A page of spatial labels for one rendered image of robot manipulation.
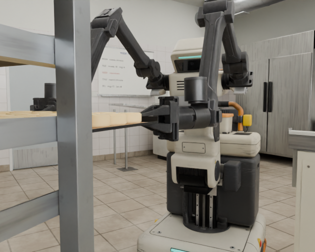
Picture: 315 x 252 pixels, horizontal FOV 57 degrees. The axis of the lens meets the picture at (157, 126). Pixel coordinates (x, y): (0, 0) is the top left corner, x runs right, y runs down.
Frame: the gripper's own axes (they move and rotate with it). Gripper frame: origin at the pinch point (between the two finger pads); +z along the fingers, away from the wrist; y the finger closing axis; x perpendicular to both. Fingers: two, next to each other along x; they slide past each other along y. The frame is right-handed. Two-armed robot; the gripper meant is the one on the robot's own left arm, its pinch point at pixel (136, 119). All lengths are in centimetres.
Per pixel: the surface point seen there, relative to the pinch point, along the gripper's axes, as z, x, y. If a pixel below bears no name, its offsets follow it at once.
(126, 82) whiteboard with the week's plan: -222, -413, 40
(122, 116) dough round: 7.2, 7.4, 1.1
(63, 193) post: 21.9, 20.0, -7.2
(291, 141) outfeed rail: -60, 0, -9
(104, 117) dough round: 11.8, 9.8, 1.1
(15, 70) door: -42, -420, 52
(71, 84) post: 21.1, 21.4, 5.6
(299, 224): -60, 4, -37
